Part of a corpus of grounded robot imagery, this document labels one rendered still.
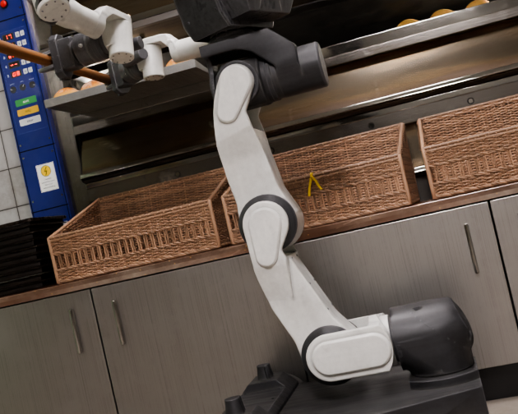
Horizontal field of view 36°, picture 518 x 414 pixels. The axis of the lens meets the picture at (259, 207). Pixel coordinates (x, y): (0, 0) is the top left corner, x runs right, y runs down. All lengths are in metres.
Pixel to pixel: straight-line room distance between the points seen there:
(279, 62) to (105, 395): 1.19
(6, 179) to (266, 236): 1.58
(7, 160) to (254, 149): 1.51
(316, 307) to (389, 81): 1.12
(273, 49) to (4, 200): 1.61
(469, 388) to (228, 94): 0.87
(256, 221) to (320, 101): 1.03
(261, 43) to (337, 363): 0.78
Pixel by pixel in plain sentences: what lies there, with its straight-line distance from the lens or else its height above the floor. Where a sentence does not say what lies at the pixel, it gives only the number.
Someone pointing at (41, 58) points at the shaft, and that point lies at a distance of 2.22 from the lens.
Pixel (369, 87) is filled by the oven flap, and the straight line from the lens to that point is 2.84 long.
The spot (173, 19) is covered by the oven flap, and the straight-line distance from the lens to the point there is 2.89.
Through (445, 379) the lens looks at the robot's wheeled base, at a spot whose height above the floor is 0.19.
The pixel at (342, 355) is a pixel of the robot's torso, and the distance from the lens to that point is 1.91.
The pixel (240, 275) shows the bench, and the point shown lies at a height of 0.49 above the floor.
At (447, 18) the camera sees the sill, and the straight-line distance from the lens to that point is 2.87.
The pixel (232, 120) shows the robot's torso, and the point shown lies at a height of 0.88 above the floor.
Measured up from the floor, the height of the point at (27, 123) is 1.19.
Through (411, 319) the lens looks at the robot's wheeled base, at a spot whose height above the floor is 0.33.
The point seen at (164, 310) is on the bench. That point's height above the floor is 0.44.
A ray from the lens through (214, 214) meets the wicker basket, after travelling 2.44.
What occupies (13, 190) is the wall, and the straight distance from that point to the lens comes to 3.25.
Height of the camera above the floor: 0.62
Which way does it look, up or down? 1 degrees up
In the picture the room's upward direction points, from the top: 13 degrees counter-clockwise
